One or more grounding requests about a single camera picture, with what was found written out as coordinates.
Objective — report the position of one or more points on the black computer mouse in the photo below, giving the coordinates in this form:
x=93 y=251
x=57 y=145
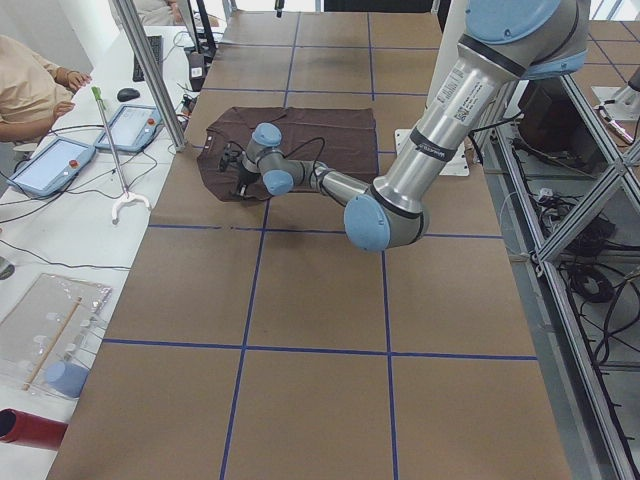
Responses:
x=127 y=94

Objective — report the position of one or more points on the red cylinder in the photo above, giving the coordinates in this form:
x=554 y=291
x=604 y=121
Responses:
x=26 y=429

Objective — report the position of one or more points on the person left hand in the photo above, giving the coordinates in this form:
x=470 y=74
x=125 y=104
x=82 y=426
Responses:
x=61 y=109

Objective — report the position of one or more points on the light blue cup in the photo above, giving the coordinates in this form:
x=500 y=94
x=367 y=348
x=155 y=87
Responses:
x=67 y=378

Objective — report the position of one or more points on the aluminium side frame rail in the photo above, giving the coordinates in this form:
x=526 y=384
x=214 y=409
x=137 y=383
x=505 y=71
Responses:
x=566 y=152

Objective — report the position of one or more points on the far blue teach pendant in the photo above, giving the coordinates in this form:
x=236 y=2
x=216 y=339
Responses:
x=132 y=127

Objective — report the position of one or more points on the wooden stick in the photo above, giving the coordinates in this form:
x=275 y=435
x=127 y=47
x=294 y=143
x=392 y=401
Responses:
x=52 y=343

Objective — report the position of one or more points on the person right hand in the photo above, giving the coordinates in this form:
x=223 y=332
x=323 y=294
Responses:
x=71 y=79

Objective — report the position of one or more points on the dark brown t-shirt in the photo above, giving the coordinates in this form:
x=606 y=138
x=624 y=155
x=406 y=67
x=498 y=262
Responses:
x=344 y=139

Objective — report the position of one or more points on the blue teach pendant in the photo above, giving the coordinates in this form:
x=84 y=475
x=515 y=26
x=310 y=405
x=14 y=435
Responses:
x=132 y=127
x=52 y=168

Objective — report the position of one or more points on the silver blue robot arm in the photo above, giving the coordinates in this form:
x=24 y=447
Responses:
x=503 y=41

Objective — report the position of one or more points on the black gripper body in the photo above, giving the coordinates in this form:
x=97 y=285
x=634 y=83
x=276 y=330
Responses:
x=244 y=177

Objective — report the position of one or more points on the clear plastic tray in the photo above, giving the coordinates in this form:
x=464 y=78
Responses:
x=27 y=329

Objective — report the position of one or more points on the aluminium frame post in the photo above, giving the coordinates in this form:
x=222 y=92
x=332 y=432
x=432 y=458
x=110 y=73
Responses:
x=141 y=48

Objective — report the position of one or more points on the near blue teach pendant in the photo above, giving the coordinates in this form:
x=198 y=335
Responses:
x=52 y=168

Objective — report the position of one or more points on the black box white label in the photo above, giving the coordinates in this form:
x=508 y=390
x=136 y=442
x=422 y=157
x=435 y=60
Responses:
x=197 y=70

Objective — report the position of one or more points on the metal reacher grabber tool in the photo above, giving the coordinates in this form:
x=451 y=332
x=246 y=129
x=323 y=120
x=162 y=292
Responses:
x=127 y=197

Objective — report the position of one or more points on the person in beige shirt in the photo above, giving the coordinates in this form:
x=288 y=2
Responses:
x=29 y=93

